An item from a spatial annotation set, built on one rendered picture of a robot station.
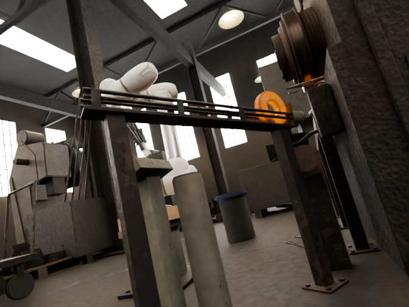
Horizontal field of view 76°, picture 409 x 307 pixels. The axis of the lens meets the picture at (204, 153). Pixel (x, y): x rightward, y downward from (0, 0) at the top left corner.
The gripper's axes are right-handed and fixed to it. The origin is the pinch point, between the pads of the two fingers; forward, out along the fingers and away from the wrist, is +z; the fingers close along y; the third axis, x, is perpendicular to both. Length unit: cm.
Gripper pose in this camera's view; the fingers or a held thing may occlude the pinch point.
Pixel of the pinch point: (145, 150)
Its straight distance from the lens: 120.6
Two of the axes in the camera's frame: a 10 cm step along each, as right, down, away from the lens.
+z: 5.2, 8.0, -2.9
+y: 3.9, 0.8, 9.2
